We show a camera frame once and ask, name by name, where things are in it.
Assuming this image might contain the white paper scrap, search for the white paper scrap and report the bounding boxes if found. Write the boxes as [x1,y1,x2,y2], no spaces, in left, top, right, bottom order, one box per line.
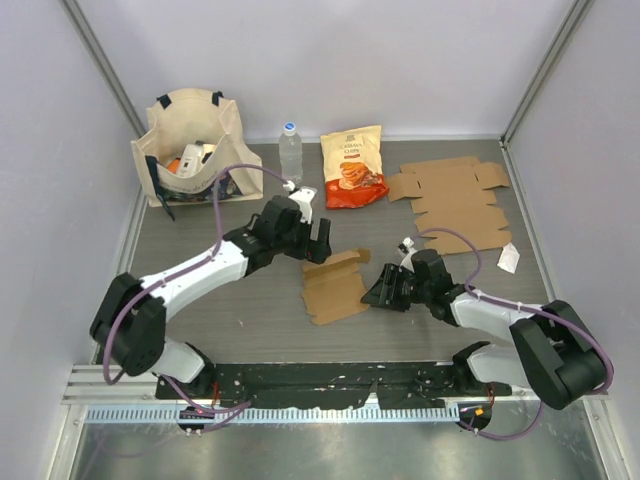
[497,243,520,274]

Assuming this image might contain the clear plastic water bottle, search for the clear plastic water bottle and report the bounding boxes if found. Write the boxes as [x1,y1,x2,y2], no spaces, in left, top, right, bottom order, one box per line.
[279,122,303,184]

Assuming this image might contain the white box in tote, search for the white box in tote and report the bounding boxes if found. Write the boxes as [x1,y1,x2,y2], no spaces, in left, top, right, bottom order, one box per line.
[175,141,216,178]

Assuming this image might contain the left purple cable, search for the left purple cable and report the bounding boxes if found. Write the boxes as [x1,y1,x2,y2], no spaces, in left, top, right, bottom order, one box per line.
[102,163,296,434]

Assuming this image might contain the large flat cardboard box blank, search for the large flat cardboard box blank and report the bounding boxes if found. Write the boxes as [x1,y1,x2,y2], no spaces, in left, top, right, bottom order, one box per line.
[387,156,512,255]

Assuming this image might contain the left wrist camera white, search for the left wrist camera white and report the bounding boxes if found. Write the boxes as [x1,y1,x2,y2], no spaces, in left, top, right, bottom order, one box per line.
[283,181,317,224]

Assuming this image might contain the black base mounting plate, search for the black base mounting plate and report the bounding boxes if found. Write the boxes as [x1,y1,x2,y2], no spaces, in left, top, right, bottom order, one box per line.
[179,361,512,410]

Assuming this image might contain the orange item in tote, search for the orange item in tote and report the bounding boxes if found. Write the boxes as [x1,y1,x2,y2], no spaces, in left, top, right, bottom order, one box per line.
[167,158,181,174]

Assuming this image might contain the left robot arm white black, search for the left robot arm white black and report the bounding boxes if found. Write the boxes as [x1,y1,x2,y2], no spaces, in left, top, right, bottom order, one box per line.
[90,187,331,399]

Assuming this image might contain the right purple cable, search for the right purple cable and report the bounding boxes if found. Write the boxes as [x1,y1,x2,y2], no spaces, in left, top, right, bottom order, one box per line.
[409,227,616,441]

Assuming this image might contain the purple cable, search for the purple cable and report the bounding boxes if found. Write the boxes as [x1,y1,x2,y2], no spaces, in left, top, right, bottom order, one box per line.
[409,227,616,441]
[102,163,296,434]

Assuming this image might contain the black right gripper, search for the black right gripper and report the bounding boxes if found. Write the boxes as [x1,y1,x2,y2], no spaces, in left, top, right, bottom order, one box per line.
[361,262,432,311]

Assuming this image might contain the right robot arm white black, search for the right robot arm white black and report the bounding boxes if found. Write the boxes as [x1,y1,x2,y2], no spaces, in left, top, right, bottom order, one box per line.
[361,249,612,410]

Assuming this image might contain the small brown cardboard box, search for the small brown cardboard box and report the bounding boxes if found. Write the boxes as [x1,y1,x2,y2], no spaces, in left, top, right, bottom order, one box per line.
[301,248,371,326]

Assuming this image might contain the aluminium frame rail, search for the aluminium frame rail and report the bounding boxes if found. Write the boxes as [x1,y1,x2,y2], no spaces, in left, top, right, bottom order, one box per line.
[62,363,161,405]

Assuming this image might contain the slotted cable duct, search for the slotted cable duct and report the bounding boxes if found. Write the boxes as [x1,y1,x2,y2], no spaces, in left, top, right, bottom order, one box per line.
[85,403,459,425]

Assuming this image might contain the beige canvas tote bag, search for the beige canvas tote bag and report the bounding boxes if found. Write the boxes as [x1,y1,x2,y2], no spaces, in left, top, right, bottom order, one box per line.
[131,88,263,217]

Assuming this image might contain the cassava chips bag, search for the cassava chips bag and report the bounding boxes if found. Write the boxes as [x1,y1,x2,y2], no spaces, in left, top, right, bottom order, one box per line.
[320,125,389,210]

